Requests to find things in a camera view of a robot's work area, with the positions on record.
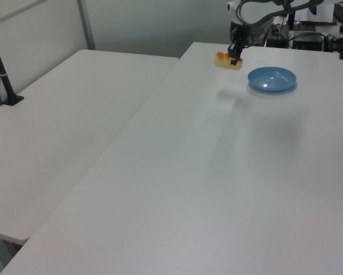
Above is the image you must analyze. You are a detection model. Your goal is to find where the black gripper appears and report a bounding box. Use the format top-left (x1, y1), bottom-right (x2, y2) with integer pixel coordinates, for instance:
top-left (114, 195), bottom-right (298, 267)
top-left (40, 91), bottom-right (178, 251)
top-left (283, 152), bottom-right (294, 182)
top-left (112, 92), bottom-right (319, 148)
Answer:
top-left (228, 25), bottom-right (250, 66)

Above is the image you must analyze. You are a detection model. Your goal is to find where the orange glazed bread loaf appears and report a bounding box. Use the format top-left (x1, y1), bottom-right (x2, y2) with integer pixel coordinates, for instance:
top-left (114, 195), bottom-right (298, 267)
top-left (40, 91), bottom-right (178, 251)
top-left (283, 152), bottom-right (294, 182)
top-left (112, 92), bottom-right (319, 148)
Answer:
top-left (214, 51), bottom-right (244, 70)

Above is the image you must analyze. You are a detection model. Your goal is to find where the blue round plate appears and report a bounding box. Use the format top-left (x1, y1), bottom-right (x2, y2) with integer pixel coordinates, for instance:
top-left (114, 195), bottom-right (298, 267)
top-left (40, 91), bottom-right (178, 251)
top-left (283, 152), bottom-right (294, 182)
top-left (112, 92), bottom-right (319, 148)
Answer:
top-left (247, 66), bottom-right (298, 93)

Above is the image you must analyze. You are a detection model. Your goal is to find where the small black device box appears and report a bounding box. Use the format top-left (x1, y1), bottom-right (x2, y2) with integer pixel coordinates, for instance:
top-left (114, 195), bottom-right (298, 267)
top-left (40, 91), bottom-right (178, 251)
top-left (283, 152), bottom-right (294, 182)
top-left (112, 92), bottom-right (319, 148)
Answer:
top-left (266, 37), bottom-right (289, 49)

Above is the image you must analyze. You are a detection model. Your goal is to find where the black controller box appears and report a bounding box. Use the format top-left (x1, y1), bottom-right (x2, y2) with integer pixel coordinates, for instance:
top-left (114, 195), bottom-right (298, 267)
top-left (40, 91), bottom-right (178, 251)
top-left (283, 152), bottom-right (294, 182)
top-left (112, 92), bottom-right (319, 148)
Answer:
top-left (291, 33), bottom-right (327, 53)

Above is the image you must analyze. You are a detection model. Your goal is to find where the white side table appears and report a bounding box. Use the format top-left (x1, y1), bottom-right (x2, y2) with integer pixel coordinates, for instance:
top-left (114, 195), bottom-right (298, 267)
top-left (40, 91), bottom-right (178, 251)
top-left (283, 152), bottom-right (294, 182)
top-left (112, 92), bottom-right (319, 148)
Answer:
top-left (0, 49), bottom-right (181, 247)

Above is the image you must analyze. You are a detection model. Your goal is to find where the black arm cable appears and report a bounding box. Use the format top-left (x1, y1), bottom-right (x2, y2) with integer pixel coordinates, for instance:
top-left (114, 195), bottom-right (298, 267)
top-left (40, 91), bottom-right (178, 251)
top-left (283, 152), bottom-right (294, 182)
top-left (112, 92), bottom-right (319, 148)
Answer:
top-left (235, 0), bottom-right (251, 46)

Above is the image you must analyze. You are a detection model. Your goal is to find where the grey partition post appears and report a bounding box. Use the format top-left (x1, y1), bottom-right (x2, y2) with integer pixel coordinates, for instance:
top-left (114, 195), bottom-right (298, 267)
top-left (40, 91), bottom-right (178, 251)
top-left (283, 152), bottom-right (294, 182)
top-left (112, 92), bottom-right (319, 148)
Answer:
top-left (76, 0), bottom-right (97, 51)

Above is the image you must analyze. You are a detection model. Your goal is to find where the black camera pole with base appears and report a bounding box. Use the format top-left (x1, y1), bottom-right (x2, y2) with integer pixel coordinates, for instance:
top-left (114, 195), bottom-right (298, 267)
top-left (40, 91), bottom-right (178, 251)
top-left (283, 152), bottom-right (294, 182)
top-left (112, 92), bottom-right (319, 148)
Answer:
top-left (0, 22), bottom-right (25, 108)

